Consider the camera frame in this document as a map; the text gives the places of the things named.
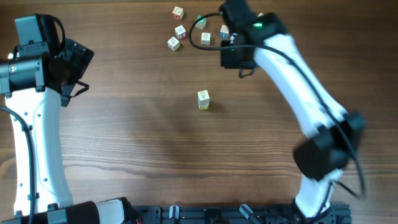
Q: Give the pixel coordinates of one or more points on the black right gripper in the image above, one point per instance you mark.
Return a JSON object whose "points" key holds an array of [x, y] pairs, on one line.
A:
{"points": [[226, 63]]}

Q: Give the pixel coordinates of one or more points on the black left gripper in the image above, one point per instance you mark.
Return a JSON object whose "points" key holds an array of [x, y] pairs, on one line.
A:
{"points": [[81, 56]]}

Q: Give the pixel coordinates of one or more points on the red O wooden block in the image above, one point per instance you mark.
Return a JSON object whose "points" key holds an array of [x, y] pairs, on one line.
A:
{"points": [[203, 98]]}

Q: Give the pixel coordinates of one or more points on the yellow edged wooden block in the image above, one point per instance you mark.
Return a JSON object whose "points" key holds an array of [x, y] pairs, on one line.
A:
{"points": [[204, 107]]}

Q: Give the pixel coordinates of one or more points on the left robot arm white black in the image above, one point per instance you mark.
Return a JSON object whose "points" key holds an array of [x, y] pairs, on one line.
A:
{"points": [[37, 81]]}

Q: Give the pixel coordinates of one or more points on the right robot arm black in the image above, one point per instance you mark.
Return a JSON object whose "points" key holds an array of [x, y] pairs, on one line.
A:
{"points": [[332, 133]]}

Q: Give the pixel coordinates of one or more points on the blue H wooden block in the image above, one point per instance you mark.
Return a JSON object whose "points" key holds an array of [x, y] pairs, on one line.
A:
{"points": [[224, 32]]}

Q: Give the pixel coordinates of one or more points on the green N wooden block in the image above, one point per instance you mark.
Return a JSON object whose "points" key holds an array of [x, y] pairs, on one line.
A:
{"points": [[201, 22]]}

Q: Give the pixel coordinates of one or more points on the green side plain wooden block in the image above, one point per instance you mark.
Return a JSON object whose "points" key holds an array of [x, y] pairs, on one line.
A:
{"points": [[205, 38]]}

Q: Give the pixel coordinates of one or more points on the red I wooden block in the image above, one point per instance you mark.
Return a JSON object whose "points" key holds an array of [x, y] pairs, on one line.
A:
{"points": [[180, 32]]}

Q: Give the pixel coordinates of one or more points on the red top left wooden block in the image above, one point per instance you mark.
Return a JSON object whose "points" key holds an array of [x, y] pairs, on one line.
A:
{"points": [[177, 13]]}

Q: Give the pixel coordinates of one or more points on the yellow O wooden block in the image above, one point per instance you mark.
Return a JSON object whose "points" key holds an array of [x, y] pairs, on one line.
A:
{"points": [[173, 43]]}

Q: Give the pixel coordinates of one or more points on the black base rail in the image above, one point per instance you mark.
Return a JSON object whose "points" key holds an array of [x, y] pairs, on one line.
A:
{"points": [[274, 213]]}

